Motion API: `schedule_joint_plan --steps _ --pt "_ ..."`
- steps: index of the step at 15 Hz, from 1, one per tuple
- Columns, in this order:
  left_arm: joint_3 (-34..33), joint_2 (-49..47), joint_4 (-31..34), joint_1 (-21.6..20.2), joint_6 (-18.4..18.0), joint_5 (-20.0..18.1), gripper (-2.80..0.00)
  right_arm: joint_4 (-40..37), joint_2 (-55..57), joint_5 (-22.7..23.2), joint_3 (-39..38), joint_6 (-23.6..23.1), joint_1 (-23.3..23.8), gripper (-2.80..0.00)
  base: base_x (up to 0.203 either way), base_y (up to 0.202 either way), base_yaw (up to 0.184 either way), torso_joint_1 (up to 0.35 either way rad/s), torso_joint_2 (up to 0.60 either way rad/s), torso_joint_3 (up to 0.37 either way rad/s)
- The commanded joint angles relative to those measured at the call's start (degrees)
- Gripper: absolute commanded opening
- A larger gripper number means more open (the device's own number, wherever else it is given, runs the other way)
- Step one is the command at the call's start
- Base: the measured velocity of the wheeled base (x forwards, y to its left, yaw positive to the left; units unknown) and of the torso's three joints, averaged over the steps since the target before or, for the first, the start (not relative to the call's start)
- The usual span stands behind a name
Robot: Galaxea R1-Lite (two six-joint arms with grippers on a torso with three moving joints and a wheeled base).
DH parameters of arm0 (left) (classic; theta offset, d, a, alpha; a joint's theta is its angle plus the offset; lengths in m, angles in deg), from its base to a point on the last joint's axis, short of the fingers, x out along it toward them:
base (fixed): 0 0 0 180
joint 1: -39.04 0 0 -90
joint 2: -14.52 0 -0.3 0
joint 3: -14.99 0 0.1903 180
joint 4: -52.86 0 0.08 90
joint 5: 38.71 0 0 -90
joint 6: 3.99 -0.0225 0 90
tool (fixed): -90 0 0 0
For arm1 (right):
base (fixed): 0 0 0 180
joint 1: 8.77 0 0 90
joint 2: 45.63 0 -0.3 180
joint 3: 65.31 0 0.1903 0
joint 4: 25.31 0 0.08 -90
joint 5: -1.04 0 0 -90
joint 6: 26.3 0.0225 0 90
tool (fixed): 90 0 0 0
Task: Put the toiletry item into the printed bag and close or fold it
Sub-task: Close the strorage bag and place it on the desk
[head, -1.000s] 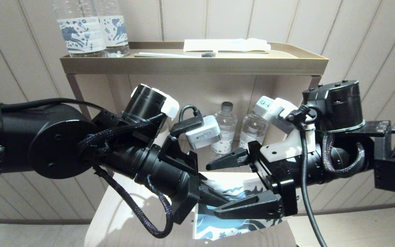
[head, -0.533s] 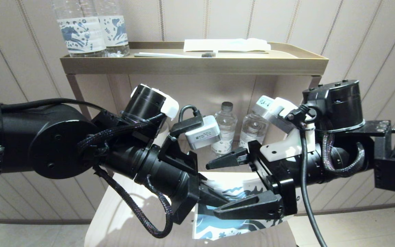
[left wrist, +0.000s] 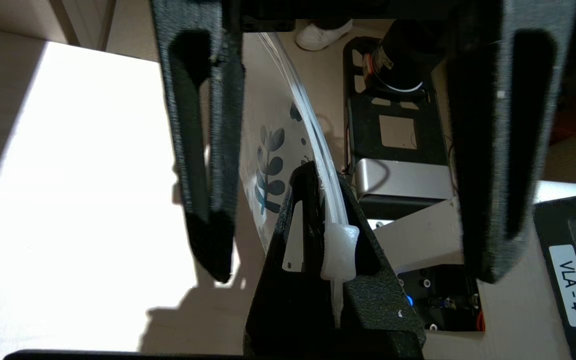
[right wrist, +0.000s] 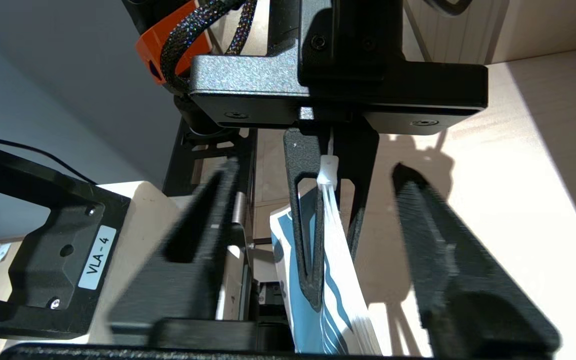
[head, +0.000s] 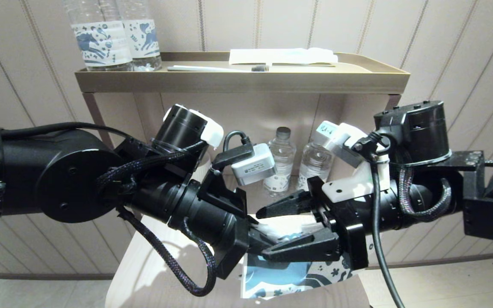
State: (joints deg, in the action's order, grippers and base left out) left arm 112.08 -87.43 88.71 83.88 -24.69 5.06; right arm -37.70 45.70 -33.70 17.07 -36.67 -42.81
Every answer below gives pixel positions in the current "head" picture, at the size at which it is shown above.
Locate horse print zipper pouch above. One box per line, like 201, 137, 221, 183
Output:
241, 214, 358, 299

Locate small clear water bottle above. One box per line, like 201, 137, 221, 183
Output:
298, 133, 333, 191
264, 127, 297, 197

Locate beige shelf unit brown tray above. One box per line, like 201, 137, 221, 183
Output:
75, 52, 410, 223

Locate wrapped toothbrush white packet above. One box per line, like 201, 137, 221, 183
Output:
229, 48, 338, 65

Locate grey toothbrush black bristles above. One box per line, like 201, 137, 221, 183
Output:
167, 65, 270, 73

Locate clear bottle blue horse label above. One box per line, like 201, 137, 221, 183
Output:
65, 0, 134, 72
116, 0, 162, 72

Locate thin black right camera cable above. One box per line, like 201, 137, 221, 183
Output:
353, 133, 405, 308

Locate thin black camera cable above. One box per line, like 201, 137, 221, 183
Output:
353, 133, 405, 308
0, 122, 253, 152

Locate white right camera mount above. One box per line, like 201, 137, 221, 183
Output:
321, 160, 390, 203

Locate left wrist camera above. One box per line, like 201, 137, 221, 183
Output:
211, 143, 277, 187

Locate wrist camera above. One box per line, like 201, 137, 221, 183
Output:
211, 143, 277, 187
314, 121, 390, 168

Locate braided right arm cable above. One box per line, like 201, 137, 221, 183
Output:
398, 167, 452, 222

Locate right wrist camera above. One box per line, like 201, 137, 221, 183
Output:
314, 121, 390, 168

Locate thin black left camera cable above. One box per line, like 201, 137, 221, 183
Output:
0, 122, 253, 152

